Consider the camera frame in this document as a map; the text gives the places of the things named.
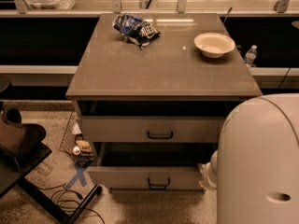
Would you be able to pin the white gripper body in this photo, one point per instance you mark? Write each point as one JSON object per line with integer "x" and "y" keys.
{"x": 211, "y": 174}

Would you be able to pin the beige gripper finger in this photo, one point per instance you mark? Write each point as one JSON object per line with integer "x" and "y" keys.
{"x": 202, "y": 169}

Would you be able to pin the grey drawer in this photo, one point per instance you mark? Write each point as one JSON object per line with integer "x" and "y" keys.
{"x": 150, "y": 166}
{"x": 151, "y": 129}

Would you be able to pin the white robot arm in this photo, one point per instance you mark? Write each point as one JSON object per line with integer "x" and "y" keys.
{"x": 255, "y": 170}

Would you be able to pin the grey drawer cabinet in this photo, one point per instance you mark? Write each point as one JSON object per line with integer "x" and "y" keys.
{"x": 168, "y": 78}

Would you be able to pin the clear water bottle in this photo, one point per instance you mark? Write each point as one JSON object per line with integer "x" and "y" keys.
{"x": 250, "y": 56}

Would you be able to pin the white bowl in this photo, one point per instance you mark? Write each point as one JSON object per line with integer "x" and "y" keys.
{"x": 214, "y": 45}

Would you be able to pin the blue chip bag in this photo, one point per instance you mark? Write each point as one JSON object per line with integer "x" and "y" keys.
{"x": 135, "y": 29}

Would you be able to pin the brown chair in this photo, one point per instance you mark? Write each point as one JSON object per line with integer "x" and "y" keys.
{"x": 18, "y": 139}

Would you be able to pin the wire basket with items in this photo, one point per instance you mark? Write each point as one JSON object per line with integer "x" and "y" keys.
{"x": 69, "y": 141}

